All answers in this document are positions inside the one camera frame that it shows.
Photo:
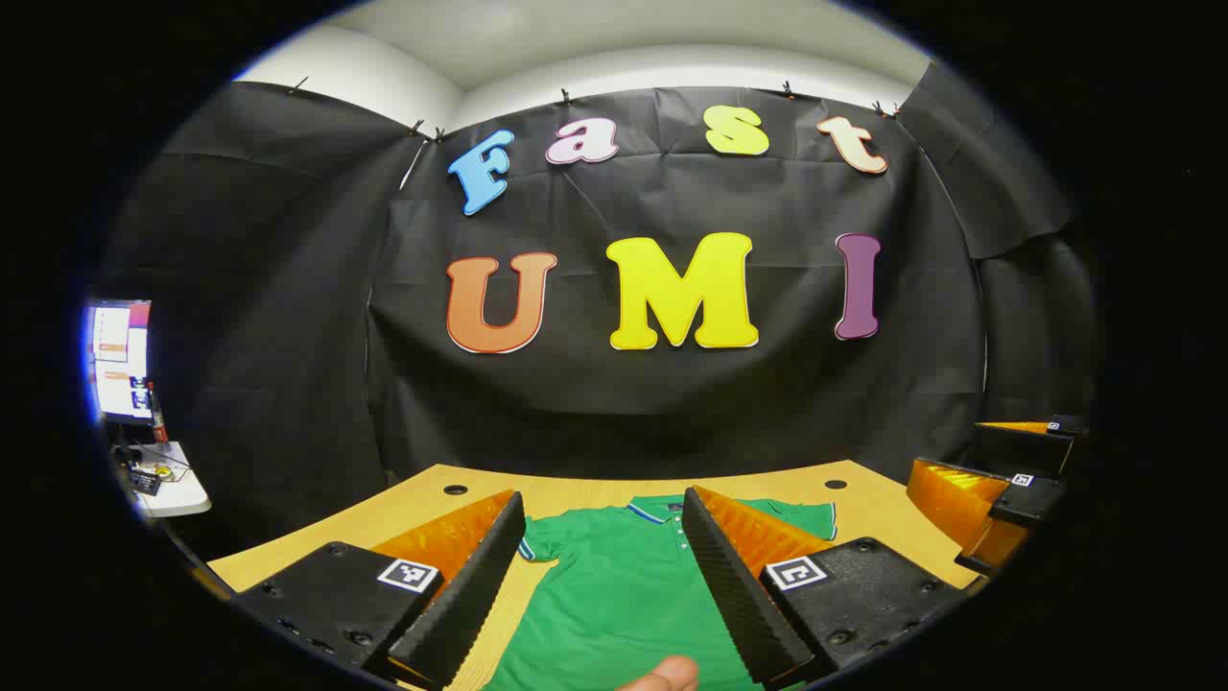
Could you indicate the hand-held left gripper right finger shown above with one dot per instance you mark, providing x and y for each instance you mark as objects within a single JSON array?
[{"x": 729, "y": 585}]

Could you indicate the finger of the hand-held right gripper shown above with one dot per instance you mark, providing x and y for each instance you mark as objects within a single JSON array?
[
  {"x": 1022, "y": 449},
  {"x": 959, "y": 499}
]

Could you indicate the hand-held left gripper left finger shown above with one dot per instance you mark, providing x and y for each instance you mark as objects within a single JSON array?
[{"x": 480, "y": 585}]

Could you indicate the green T-shirt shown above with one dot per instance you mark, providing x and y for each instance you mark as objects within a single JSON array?
[{"x": 614, "y": 595}]

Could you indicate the black backdrop cloth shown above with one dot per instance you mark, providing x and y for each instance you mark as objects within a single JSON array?
[{"x": 672, "y": 403}]

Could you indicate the white side table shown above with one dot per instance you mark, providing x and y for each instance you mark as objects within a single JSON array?
[{"x": 182, "y": 494}]

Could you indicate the red bottle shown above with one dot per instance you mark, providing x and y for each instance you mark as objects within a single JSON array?
[{"x": 157, "y": 422}]

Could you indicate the computer monitor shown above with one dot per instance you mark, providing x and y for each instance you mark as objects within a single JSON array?
[{"x": 123, "y": 360}]

